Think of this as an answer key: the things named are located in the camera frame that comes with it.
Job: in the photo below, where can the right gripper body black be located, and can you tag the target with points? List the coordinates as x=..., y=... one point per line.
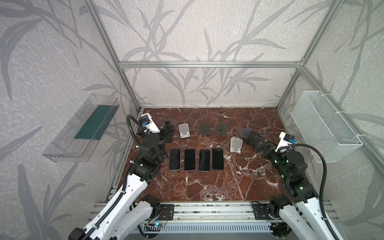
x=255, y=138

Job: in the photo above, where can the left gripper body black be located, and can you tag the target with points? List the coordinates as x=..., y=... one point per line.
x=167, y=132

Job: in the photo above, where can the phone with white edge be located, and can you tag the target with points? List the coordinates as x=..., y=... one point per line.
x=190, y=160

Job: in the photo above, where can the black phone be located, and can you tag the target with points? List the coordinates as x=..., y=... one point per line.
x=217, y=158
x=204, y=160

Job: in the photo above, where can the grey purple phone stand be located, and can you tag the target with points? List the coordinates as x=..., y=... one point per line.
x=245, y=132

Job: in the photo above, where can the white silver phone stand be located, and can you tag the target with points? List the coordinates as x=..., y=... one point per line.
x=236, y=145

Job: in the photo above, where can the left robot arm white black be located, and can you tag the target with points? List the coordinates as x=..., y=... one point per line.
x=121, y=216

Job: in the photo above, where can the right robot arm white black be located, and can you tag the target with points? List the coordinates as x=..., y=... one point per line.
x=302, y=207

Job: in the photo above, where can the white phone stand far left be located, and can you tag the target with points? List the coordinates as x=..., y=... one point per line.
x=184, y=131

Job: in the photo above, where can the dark grey round stand middle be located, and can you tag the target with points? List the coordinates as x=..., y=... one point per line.
x=205, y=130

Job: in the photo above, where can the green mat in tray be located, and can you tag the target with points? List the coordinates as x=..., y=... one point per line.
x=97, y=123

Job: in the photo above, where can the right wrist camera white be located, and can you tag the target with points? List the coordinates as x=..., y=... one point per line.
x=285, y=144

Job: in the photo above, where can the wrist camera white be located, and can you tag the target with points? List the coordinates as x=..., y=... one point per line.
x=147, y=123
x=285, y=144

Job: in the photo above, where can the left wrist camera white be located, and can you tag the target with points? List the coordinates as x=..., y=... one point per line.
x=147, y=123

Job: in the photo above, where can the white wire mesh basket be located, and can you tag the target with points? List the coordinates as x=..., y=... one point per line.
x=323, y=127

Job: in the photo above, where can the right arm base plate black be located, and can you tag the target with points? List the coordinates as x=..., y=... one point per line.
x=262, y=211

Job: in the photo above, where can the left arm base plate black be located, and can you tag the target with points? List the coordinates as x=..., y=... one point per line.
x=163, y=212

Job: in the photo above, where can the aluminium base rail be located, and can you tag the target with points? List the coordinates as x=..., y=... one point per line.
x=212, y=211

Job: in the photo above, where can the clear acrylic wall tray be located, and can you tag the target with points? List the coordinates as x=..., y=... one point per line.
x=64, y=148

